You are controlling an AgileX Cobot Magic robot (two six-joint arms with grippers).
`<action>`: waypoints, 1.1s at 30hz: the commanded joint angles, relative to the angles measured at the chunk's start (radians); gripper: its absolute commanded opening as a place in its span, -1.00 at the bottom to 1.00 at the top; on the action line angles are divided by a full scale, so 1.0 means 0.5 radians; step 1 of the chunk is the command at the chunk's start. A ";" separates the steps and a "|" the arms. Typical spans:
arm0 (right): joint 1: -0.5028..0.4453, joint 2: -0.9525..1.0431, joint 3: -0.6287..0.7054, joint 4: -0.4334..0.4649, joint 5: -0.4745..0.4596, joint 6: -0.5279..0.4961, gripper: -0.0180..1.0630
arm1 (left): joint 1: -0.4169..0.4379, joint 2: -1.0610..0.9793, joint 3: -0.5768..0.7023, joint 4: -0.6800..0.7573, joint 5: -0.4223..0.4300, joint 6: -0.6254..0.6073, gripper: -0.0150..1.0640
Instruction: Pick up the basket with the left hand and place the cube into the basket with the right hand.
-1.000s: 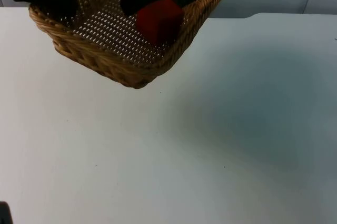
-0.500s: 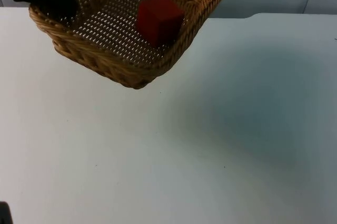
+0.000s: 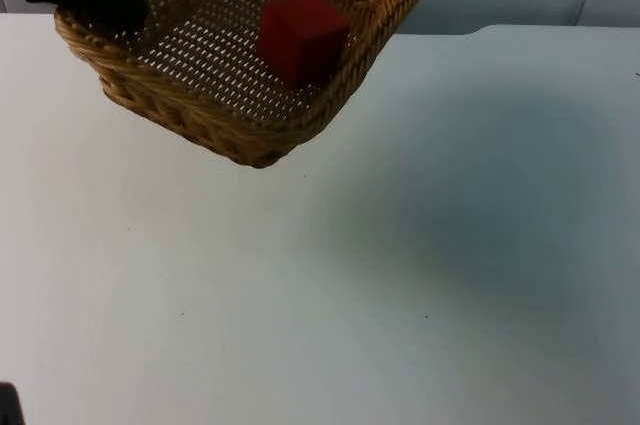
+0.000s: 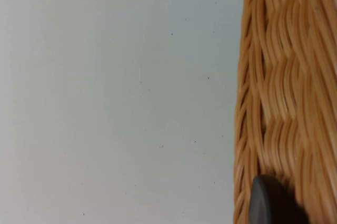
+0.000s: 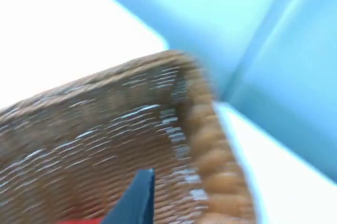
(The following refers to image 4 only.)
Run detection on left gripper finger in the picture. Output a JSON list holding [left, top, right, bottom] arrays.
[[248, 174, 311, 224]]

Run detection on pale brown wicker basket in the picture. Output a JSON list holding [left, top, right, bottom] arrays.
[[232, 0, 337, 224]]

